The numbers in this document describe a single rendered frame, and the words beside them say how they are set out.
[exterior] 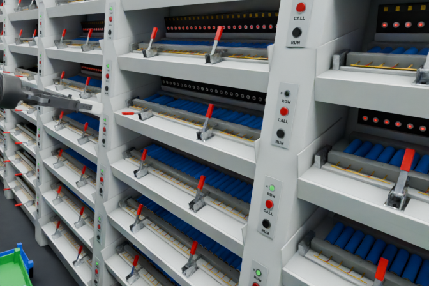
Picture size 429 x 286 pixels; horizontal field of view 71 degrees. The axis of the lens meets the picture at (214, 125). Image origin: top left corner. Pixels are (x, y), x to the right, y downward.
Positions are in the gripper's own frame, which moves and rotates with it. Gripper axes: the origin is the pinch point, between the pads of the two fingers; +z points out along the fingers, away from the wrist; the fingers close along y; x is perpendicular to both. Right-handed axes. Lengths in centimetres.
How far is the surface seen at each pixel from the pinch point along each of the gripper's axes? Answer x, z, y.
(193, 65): 16.3, 13.2, 22.2
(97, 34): 29, 28, -66
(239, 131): 3.1, 22.3, 34.0
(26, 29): 30, 22, -156
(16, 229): -88, 27, -111
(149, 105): 3.6, 21.5, -3.1
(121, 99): 3.1, 18.5, -15.5
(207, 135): 0.2, 18.3, 27.8
